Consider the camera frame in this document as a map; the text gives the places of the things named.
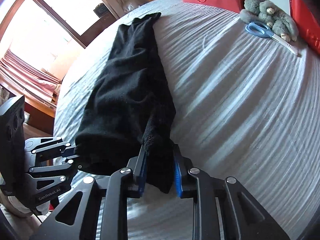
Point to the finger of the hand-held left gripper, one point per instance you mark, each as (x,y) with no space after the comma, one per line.
(65,166)
(53,146)

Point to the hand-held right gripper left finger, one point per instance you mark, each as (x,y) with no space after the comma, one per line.
(142,177)

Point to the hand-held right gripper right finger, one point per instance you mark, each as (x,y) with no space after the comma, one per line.
(178,177)

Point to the black printed t-shirt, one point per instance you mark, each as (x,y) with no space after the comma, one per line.
(125,92)

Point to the pink curtain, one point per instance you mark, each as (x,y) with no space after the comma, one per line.
(30,75)

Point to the striped bed sheet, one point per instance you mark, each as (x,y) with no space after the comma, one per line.
(237,105)

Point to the window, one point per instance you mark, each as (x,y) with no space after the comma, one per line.
(62,7)

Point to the dark box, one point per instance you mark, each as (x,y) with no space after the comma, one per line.
(101,10)

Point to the clear plastic bag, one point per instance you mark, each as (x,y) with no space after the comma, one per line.
(130,5)

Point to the grey plush toy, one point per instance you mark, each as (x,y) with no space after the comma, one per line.
(267,12)

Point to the red bear suitcase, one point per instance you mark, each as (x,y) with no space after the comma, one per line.
(307,25)

